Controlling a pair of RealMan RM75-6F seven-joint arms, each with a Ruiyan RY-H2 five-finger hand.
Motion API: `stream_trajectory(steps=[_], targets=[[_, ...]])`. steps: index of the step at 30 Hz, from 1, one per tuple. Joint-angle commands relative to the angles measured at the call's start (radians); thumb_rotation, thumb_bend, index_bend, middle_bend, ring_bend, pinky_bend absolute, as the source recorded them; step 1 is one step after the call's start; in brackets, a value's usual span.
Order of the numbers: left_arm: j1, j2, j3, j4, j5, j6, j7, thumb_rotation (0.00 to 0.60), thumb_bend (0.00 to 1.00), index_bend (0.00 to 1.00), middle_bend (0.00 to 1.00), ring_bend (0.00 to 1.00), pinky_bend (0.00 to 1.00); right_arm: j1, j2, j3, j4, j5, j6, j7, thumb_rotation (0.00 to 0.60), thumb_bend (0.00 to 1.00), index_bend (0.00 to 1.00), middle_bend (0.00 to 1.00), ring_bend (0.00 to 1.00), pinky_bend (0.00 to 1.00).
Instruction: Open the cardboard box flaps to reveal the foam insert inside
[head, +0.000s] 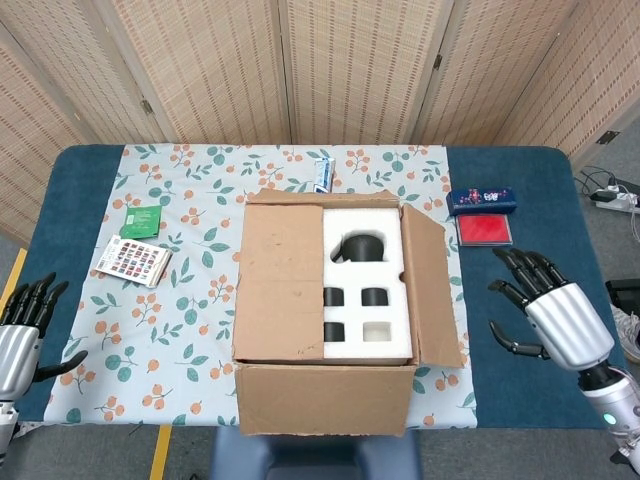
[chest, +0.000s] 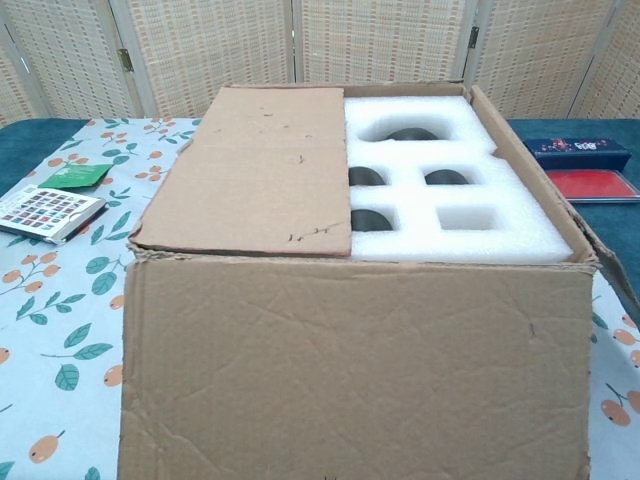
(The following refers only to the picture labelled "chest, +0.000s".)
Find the navy blue oblong box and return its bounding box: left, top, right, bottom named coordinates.
left=523, top=137, right=629, bottom=174

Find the floral leaf fruit tablecloth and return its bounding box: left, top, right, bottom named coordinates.
left=0, top=117, right=640, bottom=480

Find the green paper packet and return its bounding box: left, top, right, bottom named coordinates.
left=38, top=162, right=112, bottom=190

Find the large dark round bowl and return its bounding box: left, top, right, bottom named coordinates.
left=382, top=127, right=441, bottom=144

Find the blue table cover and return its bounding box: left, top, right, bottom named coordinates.
left=0, top=117, right=640, bottom=321

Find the brown cardboard box red top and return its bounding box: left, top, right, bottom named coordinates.
left=115, top=82, right=640, bottom=480

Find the white foam insert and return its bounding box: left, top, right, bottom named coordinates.
left=344, top=92, right=574, bottom=264

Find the red ink pad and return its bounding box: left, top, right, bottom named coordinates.
left=544, top=168, right=640, bottom=204

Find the woven wooden folding screen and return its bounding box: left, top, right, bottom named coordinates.
left=0, top=0, right=640, bottom=126

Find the booklet with colourful squares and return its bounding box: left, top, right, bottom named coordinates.
left=0, top=183, right=109, bottom=246

